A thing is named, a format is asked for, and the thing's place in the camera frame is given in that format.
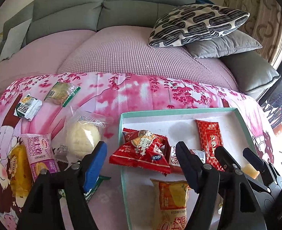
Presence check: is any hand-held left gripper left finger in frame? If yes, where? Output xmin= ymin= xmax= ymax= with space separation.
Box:
xmin=16 ymin=141 xmax=108 ymax=230

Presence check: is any teal cardboard box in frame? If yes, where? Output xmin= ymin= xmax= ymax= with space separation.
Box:
xmin=119 ymin=107 xmax=261 ymax=230

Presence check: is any beige patterned curtain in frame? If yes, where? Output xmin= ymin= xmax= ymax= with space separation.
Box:
xmin=222 ymin=0 xmax=282 ymax=65

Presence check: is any pink sofa cover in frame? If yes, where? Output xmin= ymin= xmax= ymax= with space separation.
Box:
xmin=0 ymin=26 xmax=235 ymax=103

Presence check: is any pink cake roll packet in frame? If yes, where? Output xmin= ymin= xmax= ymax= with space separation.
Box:
xmin=21 ymin=133 xmax=60 ymax=181

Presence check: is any bun in clear wrapper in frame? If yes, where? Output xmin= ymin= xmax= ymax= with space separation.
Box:
xmin=65 ymin=111 xmax=113 ymax=161

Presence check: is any yellow snack packet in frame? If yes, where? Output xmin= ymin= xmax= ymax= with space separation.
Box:
xmin=9 ymin=143 xmax=33 ymax=198

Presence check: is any black white patterned pillow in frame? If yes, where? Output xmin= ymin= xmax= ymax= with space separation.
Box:
xmin=149 ymin=3 xmax=250 ymax=47

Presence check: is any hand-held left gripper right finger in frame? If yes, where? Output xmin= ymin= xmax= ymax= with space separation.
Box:
xmin=175 ymin=141 xmax=267 ymax=230

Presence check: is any long red snack packet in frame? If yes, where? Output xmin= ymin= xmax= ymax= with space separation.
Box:
xmin=196 ymin=119 xmax=224 ymax=172

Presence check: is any green white biscuit packet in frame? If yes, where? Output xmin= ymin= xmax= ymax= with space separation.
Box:
xmin=13 ymin=93 xmax=43 ymax=121

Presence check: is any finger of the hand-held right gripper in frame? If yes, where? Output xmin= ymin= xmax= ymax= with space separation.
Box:
xmin=243 ymin=148 xmax=281 ymax=186
xmin=214 ymin=146 xmax=238 ymax=172

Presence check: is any small pale yellow snack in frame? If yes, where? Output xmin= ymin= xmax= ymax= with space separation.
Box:
xmin=242 ymin=163 xmax=260 ymax=180

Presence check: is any grey sofa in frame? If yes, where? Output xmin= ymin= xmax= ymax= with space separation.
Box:
xmin=1 ymin=0 xmax=281 ymax=96

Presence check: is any orange snack packet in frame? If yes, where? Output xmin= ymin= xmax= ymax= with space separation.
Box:
xmin=150 ymin=178 xmax=192 ymax=230

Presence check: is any green-edged pastry packet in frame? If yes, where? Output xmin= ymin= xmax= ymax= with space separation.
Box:
xmin=44 ymin=82 xmax=81 ymax=108

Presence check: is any printed cartoon blanket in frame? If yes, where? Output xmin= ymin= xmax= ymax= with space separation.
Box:
xmin=0 ymin=72 xmax=282 ymax=230

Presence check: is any red white milk packet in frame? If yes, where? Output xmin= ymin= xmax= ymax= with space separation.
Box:
xmin=166 ymin=146 xmax=206 ymax=174

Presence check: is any light grey pillow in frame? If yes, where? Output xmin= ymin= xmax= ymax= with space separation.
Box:
xmin=0 ymin=18 xmax=33 ymax=61

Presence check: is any green white striped packet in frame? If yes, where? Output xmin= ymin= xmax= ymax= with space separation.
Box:
xmin=59 ymin=174 xmax=111 ymax=204

